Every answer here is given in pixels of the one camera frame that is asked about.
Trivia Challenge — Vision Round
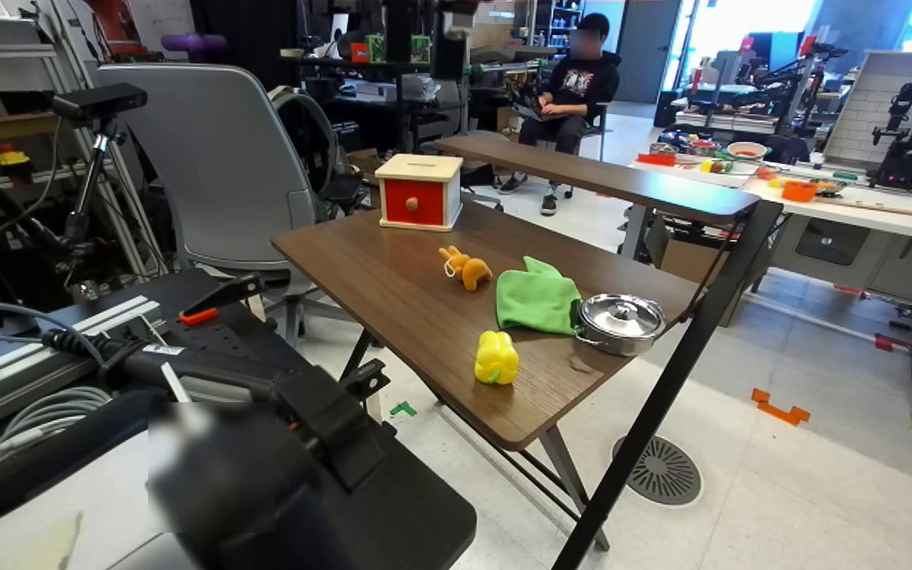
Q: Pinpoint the dark wooden side table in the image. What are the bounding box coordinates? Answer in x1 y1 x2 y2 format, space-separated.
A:
419 127 764 269

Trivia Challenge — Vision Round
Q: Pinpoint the grey office chair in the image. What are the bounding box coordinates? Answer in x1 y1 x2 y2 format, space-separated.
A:
95 60 324 320

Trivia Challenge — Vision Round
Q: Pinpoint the orange floor tape marker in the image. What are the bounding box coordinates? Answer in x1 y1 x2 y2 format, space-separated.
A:
747 385 814 431

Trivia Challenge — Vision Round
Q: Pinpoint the long white work table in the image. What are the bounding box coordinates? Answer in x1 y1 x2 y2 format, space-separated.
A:
630 142 912 320

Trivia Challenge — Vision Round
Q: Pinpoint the small orange clip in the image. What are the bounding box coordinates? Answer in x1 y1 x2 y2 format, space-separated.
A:
175 304 221 331

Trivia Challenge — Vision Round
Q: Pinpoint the black slanted pole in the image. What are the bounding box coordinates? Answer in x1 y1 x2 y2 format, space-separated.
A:
549 195 786 570

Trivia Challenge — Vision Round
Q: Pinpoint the red wooden drawer box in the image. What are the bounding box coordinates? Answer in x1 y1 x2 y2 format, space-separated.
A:
371 152 469 233

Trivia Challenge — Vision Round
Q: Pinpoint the grey cable bundle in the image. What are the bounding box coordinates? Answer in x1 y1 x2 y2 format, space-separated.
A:
0 384 116 491

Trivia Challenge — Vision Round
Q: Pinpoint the green microfibre towel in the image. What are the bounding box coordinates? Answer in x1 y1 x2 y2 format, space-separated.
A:
491 254 587 340

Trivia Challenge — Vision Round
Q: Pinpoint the black padded equipment mount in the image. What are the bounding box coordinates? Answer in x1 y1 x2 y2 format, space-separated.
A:
0 265 482 570

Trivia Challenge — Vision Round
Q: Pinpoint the orange plush toy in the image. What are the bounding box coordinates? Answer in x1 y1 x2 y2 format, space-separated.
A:
433 239 497 294

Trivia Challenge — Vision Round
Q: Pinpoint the seated person in black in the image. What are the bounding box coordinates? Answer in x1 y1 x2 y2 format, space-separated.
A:
497 9 624 219

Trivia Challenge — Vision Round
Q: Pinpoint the aluminium extrusion rail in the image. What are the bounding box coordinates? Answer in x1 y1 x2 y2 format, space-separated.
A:
0 292 165 448

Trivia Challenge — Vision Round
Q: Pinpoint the black metal table frame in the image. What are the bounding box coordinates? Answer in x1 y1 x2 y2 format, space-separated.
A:
334 329 615 554

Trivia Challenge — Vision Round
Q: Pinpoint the round metal floor drain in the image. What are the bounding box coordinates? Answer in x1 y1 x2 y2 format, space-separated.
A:
612 434 707 510

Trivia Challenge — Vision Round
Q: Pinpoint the yellow plush toy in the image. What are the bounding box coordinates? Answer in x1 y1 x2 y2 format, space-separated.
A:
472 327 526 389

